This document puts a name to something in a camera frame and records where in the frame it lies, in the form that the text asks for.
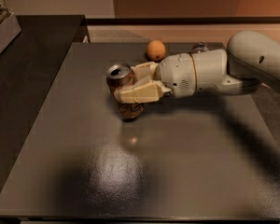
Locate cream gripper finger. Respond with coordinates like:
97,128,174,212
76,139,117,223
114,80,171,104
132,62,158,85

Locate orange soda can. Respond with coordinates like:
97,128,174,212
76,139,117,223
106,63,144,120

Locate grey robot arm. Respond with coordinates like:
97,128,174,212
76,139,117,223
107,31,280,104

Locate orange fruit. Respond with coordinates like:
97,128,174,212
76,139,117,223
147,40,166,62

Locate clear plastic bottle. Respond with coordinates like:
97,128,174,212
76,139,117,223
190,42,209,53

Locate dark side table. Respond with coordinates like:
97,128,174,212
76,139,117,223
0,15,87,192

